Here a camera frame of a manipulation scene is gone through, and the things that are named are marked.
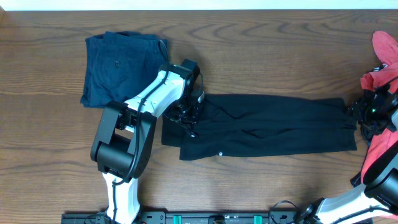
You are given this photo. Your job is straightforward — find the black polo shirt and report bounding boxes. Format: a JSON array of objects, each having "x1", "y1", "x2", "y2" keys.
[{"x1": 161, "y1": 95, "x2": 357, "y2": 161}]

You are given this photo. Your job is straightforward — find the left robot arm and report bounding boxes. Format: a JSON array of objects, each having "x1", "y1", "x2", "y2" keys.
[{"x1": 90, "y1": 59, "x2": 205, "y2": 223}]

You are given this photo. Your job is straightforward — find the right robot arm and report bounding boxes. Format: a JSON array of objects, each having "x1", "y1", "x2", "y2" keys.
[{"x1": 293, "y1": 84, "x2": 397, "y2": 224}]

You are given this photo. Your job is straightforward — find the dark patterned garment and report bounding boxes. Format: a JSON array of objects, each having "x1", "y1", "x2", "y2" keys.
[{"x1": 360, "y1": 126, "x2": 374, "y2": 147}]

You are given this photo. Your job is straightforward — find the red shirt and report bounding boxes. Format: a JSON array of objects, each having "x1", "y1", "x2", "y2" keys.
[{"x1": 361, "y1": 31, "x2": 397, "y2": 180}]

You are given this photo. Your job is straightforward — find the folded dark blue shorts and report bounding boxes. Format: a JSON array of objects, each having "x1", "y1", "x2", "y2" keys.
[{"x1": 80, "y1": 31, "x2": 165, "y2": 108}]

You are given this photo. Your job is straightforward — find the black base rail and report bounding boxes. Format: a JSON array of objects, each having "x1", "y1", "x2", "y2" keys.
[{"x1": 60, "y1": 208, "x2": 373, "y2": 224}]

